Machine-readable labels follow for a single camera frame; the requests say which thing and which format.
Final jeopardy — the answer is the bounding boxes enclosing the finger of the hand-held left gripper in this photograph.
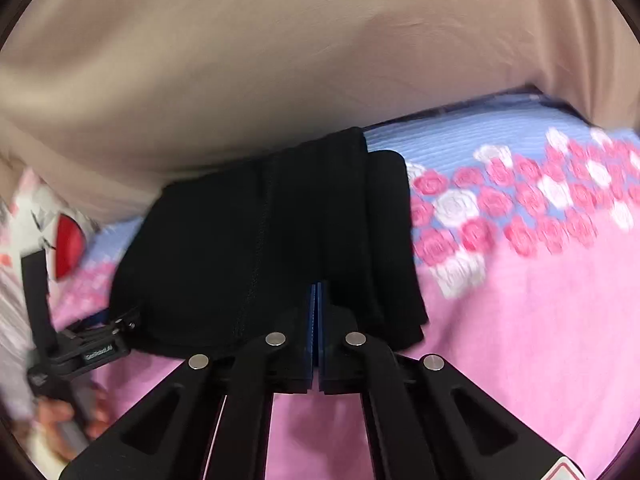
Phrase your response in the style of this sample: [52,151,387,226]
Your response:
[67,306,143,336]

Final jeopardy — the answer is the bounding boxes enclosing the cartoon face pillow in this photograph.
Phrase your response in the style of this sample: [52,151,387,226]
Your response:
[0,166,90,283]

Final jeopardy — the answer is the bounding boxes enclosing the black pants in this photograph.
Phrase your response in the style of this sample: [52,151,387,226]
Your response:
[107,126,430,359]

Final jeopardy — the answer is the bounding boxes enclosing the person's left hand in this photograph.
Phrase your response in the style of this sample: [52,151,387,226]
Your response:
[31,389,114,462]

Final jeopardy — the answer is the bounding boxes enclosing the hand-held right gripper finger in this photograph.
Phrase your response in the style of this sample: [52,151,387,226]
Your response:
[317,281,587,480]
[59,282,317,480]

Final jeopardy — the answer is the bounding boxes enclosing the pink satin cloth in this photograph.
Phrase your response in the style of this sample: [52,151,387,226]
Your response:
[0,270,37,411]

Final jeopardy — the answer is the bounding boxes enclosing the pink floral bedsheet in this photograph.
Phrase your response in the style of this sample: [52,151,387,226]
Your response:
[50,92,640,480]

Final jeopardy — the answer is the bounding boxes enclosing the beige duvet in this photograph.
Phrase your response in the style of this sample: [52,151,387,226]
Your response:
[0,0,640,227]

